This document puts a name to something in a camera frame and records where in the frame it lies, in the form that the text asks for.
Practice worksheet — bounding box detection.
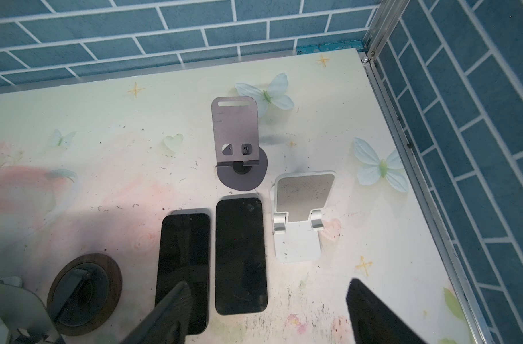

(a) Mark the white stand back centre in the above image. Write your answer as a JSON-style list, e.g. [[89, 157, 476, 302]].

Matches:
[[0, 282, 65, 343]]

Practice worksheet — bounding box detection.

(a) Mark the white stand front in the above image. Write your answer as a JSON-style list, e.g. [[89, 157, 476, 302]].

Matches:
[[270, 171, 336, 264]]

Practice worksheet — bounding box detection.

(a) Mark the phone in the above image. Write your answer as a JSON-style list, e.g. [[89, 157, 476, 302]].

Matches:
[[155, 210, 211, 335], [215, 196, 268, 315]]

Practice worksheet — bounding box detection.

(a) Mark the dark round phone stand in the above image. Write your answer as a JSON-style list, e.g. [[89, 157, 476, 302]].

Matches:
[[47, 253, 123, 336]]

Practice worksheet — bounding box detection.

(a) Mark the white stand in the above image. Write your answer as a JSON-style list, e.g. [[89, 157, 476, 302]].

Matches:
[[270, 171, 336, 264], [0, 282, 65, 343]]

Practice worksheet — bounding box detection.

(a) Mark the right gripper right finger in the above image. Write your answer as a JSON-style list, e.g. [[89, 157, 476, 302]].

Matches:
[[346, 279, 425, 344]]

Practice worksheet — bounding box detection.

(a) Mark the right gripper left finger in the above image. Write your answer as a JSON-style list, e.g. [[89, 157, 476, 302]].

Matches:
[[122, 281, 192, 344]]

